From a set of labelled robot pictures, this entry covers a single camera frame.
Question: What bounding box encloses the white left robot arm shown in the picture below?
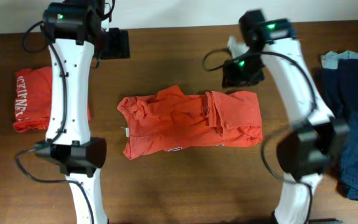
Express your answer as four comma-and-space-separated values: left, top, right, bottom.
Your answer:
35, 1, 129, 223

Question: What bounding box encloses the orange printed t-shirt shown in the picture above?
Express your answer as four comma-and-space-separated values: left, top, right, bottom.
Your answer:
117, 86, 263, 160

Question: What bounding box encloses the dark navy garment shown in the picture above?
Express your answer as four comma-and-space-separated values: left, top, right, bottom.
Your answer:
316, 59, 358, 119

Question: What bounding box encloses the folded red t-shirt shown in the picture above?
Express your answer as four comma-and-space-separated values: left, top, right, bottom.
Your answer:
12, 67, 91, 134

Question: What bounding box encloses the light blue garment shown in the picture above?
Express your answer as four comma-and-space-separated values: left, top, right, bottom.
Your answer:
320, 50, 358, 70

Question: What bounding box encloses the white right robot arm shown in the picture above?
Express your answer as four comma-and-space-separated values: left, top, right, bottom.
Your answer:
222, 9, 349, 223

